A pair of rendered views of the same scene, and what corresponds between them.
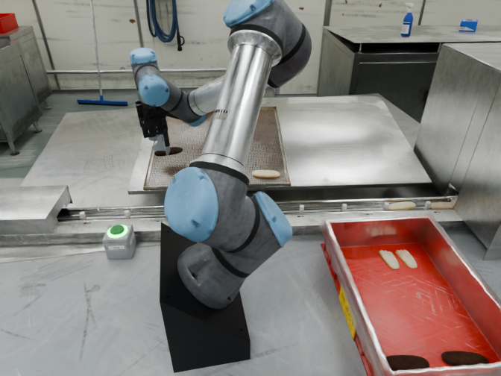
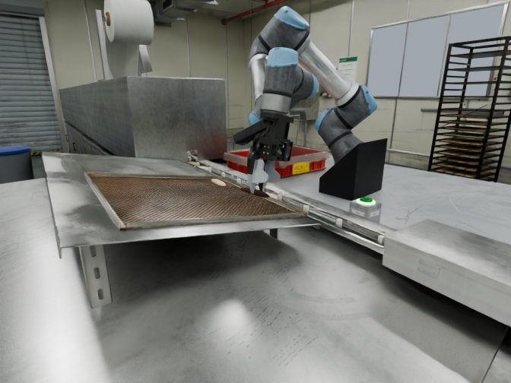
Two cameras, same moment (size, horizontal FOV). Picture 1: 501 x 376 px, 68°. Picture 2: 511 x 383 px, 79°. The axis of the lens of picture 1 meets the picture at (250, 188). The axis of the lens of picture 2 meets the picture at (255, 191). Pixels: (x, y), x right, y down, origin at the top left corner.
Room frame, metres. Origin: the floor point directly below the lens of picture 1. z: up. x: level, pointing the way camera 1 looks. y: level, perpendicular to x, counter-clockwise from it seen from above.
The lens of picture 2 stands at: (1.60, 0.98, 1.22)
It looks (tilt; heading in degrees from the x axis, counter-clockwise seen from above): 17 degrees down; 238
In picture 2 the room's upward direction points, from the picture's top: straight up
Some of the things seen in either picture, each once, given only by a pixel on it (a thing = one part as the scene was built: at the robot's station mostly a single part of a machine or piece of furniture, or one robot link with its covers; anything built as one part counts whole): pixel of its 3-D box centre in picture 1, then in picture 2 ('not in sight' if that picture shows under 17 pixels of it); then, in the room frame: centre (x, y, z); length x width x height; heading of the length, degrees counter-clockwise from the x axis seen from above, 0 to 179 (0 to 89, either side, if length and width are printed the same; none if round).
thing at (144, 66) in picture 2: not in sight; (140, 64); (0.88, -2.21, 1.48); 0.34 x 0.12 x 0.38; 93
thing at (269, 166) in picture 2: (160, 146); (270, 176); (1.13, 0.31, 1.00); 0.06 x 0.03 x 0.09; 111
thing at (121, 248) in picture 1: (121, 245); (363, 217); (0.82, 0.38, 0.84); 0.08 x 0.08 x 0.11; 3
